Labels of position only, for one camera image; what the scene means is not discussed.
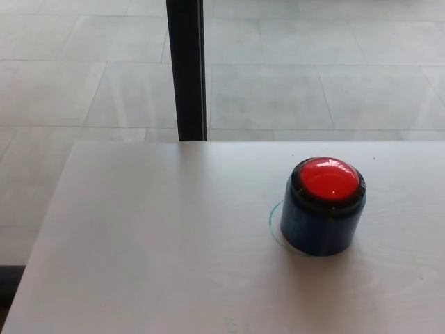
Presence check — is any black window frame post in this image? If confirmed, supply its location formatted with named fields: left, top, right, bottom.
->
left=165, top=0, right=209, bottom=142

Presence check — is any red dome push button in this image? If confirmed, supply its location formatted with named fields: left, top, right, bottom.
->
left=280, top=157, right=368, bottom=258

